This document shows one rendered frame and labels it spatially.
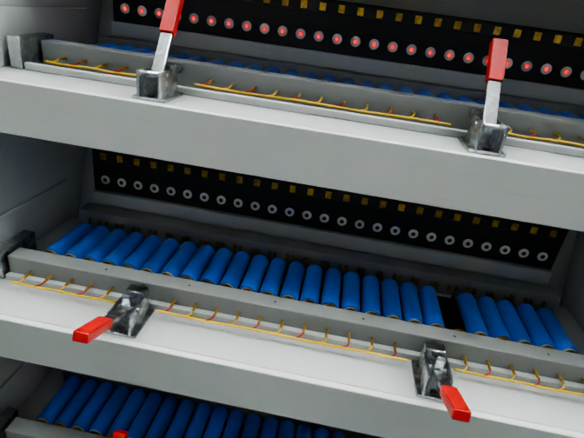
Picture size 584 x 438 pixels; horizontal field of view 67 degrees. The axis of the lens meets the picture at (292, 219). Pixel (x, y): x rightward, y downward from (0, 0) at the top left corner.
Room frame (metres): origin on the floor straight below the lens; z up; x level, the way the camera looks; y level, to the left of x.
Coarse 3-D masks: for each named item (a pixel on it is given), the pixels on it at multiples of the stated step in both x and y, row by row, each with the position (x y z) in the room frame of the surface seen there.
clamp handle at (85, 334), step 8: (128, 304) 0.36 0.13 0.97; (112, 312) 0.35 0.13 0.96; (120, 312) 0.35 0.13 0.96; (128, 312) 0.36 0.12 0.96; (96, 320) 0.32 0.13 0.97; (104, 320) 0.32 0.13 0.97; (112, 320) 0.33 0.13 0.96; (80, 328) 0.30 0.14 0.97; (88, 328) 0.30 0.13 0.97; (96, 328) 0.31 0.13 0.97; (104, 328) 0.32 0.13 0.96; (72, 336) 0.30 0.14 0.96; (80, 336) 0.30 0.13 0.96; (88, 336) 0.30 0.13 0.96; (96, 336) 0.31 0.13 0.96
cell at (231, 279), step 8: (240, 256) 0.47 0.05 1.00; (248, 256) 0.48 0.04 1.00; (232, 264) 0.45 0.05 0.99; (240, 264) 0.46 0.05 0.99; (248, 264) 0.47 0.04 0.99; (232, 272) 0.44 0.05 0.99; (240, 272) 0.45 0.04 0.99; (224, 280) 0.42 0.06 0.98; (232, 280) 0.43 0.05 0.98; (240, 280) 0.44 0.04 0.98
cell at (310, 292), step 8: (312, 272) 0.46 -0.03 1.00; (320, 272) 0.46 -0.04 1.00; (304, 280) 0.45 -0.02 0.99; (312, 280) 0.44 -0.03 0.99; (320, 280) 0.45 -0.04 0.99; (304, 288) 0.43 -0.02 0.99; (312, 288) 0.43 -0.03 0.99; (320, 288) 0.44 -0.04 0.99; (304, 296) 0.42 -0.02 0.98; (312, 296) 0.42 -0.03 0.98
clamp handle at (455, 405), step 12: (444, 360) 0.34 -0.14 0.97; (432, 372) 0.34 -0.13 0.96; (444, 372) 0.34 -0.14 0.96; (444, 384) 0.32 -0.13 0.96; (444, 396) 0.30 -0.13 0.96; (456, 396) 0.29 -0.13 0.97; (456, 408) 0.28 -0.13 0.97; (468, 408) 0.28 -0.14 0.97; (456, 420) 0.28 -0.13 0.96; (468, 420) 0.28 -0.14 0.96
